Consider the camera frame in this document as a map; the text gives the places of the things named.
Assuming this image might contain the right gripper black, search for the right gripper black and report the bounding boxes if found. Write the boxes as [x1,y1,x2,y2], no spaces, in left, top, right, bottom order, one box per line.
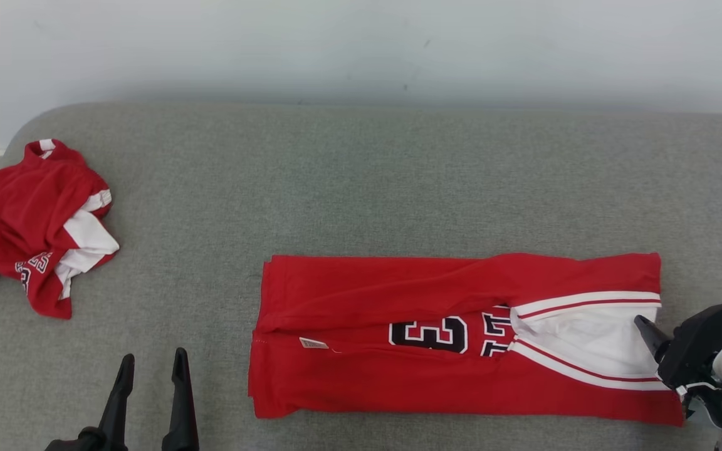
[634,299,722,392]

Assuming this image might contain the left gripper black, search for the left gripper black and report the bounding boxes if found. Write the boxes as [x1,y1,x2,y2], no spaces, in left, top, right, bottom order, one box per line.
[44,348,200,451]

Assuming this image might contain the red basketball shorts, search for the red basketball shorts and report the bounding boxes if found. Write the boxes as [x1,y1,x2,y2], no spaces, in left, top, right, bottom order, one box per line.
[0,138,120,320]

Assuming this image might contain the red basketball jersey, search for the red basketball jersey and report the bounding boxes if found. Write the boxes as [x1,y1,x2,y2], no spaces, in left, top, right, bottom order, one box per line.
[248,252,686,427]

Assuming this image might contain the grey fabric mat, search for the grey fabric mat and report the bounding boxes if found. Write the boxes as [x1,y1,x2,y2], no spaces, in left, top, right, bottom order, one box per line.
[0,102,722,451]

